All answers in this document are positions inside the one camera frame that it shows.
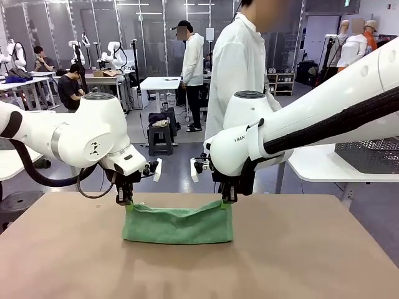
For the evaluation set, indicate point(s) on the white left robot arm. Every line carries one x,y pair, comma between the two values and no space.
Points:
78,134

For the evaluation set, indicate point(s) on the wooden shoe shelf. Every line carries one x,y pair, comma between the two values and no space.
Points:
280,84

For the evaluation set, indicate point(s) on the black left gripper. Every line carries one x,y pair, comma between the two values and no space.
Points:
124,183

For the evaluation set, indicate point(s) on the dark folded garment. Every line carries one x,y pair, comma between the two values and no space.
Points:
157,116

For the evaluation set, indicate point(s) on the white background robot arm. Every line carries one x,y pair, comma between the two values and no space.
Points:
18,56
117,59
78,54

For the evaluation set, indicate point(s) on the seated person grey shirt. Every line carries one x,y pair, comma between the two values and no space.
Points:
43,62

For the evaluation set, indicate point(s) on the dark tumbler cup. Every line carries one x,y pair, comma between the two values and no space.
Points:
165,106

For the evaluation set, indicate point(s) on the green terry towel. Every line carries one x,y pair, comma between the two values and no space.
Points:
177,227

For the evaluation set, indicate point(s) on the open cardboard box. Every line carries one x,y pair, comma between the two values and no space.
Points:
104,73

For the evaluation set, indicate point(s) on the black tripod with white top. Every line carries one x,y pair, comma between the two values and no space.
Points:
331,36

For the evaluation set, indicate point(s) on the white height adjustable desk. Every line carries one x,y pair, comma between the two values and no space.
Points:
160,82

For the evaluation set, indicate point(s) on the white computer tower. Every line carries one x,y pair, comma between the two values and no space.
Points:
137,98

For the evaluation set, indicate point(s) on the black camera tripod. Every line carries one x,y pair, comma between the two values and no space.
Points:
81,74

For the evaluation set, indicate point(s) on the grey frame work desk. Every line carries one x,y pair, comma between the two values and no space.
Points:
106,81

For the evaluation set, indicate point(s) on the white work desk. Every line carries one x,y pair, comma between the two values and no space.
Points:
28,83

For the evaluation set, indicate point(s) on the beige folded garment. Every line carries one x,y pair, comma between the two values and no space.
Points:
159,124

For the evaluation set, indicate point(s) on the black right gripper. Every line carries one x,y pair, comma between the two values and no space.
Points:
227,187

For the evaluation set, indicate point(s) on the mannequin orange shirt beige cap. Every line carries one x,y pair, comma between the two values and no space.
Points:
371,39

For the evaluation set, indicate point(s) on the black upright pole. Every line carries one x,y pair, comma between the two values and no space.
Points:
136,62

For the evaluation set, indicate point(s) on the grey jacket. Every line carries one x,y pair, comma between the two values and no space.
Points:
20,73

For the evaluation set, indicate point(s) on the person in white shirt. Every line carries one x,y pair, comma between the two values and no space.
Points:
237,62

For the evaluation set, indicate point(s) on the dark blue cloth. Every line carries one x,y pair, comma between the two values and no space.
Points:
12,80

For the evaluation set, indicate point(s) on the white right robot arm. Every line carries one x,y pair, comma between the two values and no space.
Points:
343,93

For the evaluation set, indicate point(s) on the seated person black shirt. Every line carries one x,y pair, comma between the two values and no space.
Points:
67,90

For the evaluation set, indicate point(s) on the bare white mannequin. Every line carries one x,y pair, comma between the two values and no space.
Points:
343,28

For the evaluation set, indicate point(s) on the dark grey plastic basket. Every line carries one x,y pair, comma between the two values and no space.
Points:
368,159

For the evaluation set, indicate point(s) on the black bag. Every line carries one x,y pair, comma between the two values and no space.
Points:
307,74

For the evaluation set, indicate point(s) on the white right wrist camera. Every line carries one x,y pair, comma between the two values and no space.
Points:
194,171

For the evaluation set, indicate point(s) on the white wall panel box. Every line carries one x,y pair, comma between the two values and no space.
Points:
210,34

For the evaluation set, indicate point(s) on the mannequin white top orange trousers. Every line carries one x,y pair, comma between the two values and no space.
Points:
352,53

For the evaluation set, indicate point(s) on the dark grey plastic stool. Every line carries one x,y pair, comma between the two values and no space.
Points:
160,140
18,202

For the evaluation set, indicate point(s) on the person white hoodie black cap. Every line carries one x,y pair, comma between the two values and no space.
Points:
193,62

